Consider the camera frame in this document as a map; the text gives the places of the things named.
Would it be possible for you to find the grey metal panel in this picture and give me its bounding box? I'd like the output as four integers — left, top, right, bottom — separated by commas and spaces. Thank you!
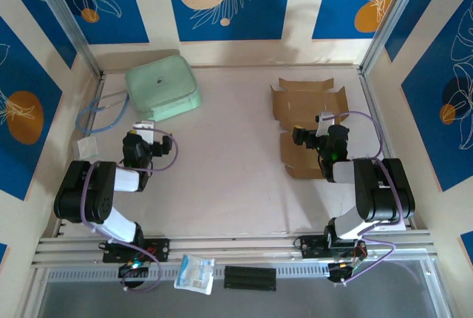
36, 280, 444, 318

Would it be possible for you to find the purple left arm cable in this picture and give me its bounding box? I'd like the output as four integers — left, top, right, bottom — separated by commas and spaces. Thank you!
81, 128, 179, 294

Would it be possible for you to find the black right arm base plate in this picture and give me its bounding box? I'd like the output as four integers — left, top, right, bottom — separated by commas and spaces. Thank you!
297, 234, 367, 260

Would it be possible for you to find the light blue cable loop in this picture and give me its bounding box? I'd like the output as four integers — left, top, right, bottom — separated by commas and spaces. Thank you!
75, 90, 131, 136

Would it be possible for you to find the aluminium side rail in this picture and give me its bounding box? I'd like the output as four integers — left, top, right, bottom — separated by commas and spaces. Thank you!
55, 72, 108, 237
357, 68, 417, 231

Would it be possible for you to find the white blue plastic packet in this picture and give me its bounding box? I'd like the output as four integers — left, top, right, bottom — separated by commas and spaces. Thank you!
173, 254, 216, 295

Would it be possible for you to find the black left connector board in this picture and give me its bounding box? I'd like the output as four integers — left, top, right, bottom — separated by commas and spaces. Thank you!
118, 261, 151, 279

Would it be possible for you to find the black rectangular block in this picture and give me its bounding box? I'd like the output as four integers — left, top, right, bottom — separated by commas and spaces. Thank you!
223, 265, 278, 292

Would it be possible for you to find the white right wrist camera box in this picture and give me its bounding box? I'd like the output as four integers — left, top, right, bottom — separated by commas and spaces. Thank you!
315, 110, 336, 138

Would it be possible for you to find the aluminium frame post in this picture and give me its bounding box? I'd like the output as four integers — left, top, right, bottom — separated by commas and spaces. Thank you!
360, 0, 432, 75
27, 0, 105, 77

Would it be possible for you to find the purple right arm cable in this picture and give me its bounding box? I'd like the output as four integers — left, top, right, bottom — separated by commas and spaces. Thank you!
332, 110, 398, 286

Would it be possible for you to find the aluminium cross rail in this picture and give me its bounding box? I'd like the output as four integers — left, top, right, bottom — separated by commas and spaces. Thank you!
31, 229, 439, 269

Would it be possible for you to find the brown cardboard paper box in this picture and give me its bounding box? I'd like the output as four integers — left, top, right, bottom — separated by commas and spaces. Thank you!
269, 77, 350, 180

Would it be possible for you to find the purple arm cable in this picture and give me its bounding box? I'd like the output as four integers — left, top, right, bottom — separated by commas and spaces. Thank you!
81, 128, 179, 294
332, 110, 398, 286

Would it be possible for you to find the grey slotted cable duct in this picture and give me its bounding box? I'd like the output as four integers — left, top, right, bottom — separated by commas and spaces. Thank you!
46, 262, 333, 284

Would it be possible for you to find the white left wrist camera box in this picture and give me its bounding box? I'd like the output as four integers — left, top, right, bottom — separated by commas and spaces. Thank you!
132, 119, 157, 146

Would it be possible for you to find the black connector board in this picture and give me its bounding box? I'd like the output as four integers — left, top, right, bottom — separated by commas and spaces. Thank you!
118, 261, 151, 279
327, 260, 367, 284

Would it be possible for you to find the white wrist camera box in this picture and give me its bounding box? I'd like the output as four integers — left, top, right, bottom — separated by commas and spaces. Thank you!
132, 119, 157, 146
315, 110, 336, 138

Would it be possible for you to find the small clear plastic packet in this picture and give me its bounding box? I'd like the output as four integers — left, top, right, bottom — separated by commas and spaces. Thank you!
76, 136, 100, 160

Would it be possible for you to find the mint green zip pouch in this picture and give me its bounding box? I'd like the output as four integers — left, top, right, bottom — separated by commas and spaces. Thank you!
124, 54, 203, 124

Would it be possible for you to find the black right connector board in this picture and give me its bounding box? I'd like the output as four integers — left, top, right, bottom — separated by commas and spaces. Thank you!
327, 260, 367, 284

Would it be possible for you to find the white paper sheet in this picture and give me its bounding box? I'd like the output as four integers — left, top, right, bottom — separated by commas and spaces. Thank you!
372, 220, 406, 233

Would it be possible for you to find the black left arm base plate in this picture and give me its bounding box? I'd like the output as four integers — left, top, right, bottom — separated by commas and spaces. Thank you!
101, 237, 171, 263

